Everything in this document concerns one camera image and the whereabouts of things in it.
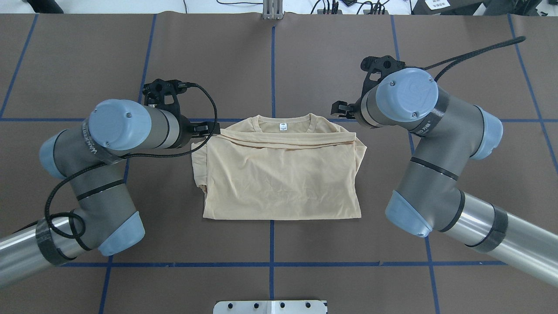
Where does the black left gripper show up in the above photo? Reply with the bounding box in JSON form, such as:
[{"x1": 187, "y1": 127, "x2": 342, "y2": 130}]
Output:
[{"x1": 181, "y1": 116, "x2": 221, "y2": 142}]

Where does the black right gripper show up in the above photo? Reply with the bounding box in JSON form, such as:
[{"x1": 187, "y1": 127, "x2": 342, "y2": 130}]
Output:
[{"x1": 330, "y1": 101, "x2": 361, "y2": 120}]

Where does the beige long-sleeve printed shirt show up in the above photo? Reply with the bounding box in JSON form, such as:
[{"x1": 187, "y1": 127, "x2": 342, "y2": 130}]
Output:
[{"x1": 191, "y1": 113, "x2": 367, "y2": 221}]

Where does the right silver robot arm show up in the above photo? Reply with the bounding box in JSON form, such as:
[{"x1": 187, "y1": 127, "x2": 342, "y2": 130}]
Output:
[{"x1": 331, "y1": 68, "x2": 558, "y2": 286}]

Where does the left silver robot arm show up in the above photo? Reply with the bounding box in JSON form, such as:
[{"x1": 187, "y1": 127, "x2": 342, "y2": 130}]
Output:
[{"x1": 1, "y1": 99, "x2": 219, "y2": 288}]

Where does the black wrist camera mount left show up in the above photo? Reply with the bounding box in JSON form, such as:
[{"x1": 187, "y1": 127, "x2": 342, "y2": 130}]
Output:
[{"x1": 142, "y1": 78, "x2": 188, "y2": 117}]

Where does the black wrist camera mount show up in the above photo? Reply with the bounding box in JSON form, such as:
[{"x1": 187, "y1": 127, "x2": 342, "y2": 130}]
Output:
[
  {"x1": 360, "y1": 55, "x2": 407, "y2": 97},
  {"x1": 142, "y1": 78, "x2": 188, "y2": 117}
]

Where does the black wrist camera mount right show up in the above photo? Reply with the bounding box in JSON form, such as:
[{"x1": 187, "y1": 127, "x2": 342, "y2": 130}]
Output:
[{"x1": 360, "y1": 55, "x2": 407, "y2": 97}]

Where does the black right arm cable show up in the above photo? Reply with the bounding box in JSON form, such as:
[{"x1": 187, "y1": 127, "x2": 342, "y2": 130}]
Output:
[{"x1": 421, "y1": 36, "x2": 527, "y2": 82}]

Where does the aluminium frame post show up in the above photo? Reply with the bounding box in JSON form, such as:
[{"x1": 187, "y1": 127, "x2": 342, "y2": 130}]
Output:
[{"x1": 262, "y1": 0, "x2": 284, "y2": 20}]

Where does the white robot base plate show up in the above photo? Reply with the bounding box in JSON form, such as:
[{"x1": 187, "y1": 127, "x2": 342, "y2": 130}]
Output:
[{"x1": 213, "y1": 300, "x2": 328, "y2": 314}]

